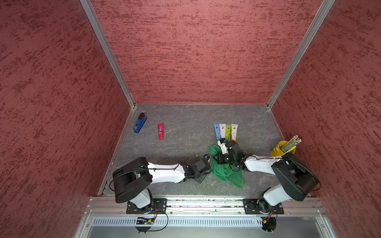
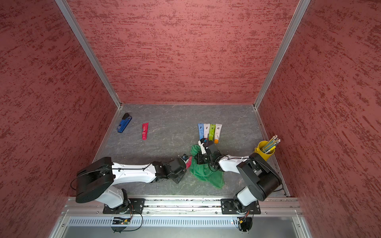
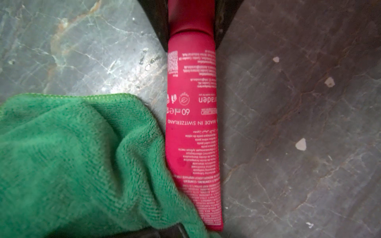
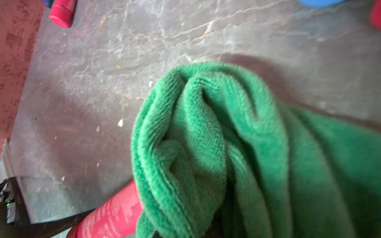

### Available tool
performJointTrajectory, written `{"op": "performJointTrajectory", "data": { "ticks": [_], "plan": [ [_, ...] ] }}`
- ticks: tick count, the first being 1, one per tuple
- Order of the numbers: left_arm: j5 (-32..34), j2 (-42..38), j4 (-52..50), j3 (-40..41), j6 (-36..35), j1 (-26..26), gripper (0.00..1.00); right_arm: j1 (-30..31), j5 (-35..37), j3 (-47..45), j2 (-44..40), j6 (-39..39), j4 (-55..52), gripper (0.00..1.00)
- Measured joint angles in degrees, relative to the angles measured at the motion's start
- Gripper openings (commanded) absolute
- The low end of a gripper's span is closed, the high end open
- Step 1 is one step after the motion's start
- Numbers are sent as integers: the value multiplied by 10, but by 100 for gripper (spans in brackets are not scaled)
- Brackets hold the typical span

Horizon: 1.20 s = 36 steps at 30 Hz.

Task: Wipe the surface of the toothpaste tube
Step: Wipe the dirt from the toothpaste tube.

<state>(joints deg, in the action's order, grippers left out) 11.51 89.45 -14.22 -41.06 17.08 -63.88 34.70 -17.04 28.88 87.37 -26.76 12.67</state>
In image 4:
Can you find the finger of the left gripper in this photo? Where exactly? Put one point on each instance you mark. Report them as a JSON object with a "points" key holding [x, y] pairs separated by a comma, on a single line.
{"points": [[40, 230]]}

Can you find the white tube pink cap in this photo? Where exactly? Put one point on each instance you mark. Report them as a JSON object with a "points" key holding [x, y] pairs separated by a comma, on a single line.
{"points": [[375, 16]]}

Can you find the blue toothpaste tube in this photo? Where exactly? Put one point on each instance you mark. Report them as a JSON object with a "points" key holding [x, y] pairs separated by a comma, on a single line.
{"points": [[320, 3]]}

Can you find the green microfiber cloth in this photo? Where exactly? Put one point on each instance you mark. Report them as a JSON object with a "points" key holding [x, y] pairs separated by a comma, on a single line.
{"points": [[213, 149]]}

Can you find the pink toothpaste tube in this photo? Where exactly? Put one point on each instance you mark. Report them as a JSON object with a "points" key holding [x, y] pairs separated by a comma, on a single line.
{"points": [[116, 218], [62, 12]]}

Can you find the blue stapler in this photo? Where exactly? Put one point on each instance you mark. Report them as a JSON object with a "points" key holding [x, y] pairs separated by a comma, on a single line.
{"points": [[49, 3]]}

